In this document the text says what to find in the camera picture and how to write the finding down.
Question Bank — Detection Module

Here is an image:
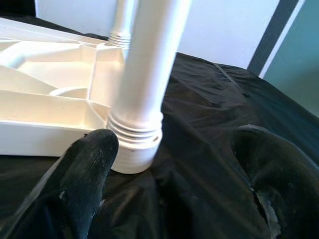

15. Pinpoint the dark grey frame post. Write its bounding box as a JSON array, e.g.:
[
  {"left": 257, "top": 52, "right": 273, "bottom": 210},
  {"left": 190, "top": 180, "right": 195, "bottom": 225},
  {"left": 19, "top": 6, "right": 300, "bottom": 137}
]
[{"left": 246, "top": 0, "right": 307, "bottom": 75}]

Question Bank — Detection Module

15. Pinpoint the white plastic table top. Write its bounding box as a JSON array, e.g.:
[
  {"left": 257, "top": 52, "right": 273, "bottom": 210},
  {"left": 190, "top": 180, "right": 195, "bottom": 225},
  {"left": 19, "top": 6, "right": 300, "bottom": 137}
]
[{"left": 0, "top": 16, "right": 162, "bottom": 174}]

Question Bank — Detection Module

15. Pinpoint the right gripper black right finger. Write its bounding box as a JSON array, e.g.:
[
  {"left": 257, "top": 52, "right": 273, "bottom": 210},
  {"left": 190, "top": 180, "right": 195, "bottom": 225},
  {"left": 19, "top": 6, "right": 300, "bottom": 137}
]
[{"left": 231, "top": 125, "right": 319, "bottom": 239}]

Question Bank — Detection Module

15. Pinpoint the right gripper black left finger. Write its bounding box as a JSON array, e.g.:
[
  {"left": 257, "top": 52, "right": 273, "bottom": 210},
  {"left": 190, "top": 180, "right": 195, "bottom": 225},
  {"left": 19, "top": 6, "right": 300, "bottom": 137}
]
[{"left": 0, "top": 128, "right": 119, "bottom": 239}]

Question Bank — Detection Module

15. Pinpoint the white plastic table leg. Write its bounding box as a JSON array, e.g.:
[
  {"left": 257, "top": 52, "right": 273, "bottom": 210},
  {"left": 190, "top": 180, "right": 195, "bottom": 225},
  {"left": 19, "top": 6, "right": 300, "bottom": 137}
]
[
  {"left": 106, "top": 0, "right": 193, "bottom": 151},
  {"left": 107, "top": 0, "right": 137, "bottom": 48}
]

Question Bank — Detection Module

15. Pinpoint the black plastic cover sheet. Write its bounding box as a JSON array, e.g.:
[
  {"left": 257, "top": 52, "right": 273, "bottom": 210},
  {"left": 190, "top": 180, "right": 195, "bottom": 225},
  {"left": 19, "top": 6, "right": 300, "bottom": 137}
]
[{"left": 0, "top": 14, "right": 319, "bottom": 239}]

